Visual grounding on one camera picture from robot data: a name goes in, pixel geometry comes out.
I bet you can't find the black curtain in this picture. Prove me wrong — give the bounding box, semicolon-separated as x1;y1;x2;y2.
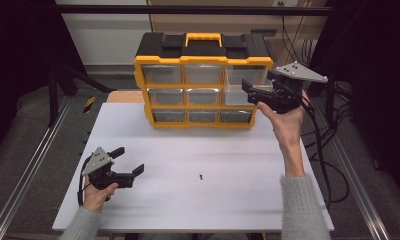
0;0;86;158
311;0;400;201

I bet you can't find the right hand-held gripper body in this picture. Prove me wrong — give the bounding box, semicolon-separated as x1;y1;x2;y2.
267;61;329;115

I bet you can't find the aluminium floor rail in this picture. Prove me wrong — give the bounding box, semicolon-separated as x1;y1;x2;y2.
0;96;72;240
312;99;391;240

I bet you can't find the clear plastic organizer drawer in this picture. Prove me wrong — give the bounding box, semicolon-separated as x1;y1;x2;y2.
223;65;274;107

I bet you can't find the yellow tool on floor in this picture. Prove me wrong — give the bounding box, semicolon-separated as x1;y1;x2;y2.
83;96;97;114

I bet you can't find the black wall cable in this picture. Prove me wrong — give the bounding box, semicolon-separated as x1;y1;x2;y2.
280;14;310;68

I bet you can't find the black metal stand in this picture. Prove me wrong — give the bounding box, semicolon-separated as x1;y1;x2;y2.
47;61;117;128
304;63;337;126

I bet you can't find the right hand-held gripper cable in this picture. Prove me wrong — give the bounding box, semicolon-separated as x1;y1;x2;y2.
301;99;333;210

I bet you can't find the hand-held gripper cable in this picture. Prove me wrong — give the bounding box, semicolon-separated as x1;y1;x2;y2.
301;99;333;210
76;156;90;207

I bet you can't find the black horizontal bar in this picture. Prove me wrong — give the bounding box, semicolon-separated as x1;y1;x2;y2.
54;4;334;16

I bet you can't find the person's left hand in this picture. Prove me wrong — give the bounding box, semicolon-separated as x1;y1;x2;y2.
83;176;120;214

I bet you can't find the grid of clear drawers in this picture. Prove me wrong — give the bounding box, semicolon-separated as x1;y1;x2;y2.
141;64;256;123

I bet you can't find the yellow wall cable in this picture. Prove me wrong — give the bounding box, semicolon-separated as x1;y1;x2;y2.
289;0;306;61

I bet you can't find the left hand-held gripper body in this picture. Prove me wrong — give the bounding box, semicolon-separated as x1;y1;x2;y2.
80;146;136;192

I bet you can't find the black floor cable loop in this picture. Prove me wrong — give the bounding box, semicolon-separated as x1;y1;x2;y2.
321;159;351;204

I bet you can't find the person's right hand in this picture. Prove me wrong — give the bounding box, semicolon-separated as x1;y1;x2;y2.
256;91;311;148

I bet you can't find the light wooden table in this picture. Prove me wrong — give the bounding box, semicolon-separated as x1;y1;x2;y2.
106;90;147;104

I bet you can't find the left hand-held gripper cable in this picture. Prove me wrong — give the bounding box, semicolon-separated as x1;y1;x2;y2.
76;156;90;207

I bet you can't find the yellow black organizer cabinet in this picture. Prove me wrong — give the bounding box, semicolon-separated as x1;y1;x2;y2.
133;31;275;130

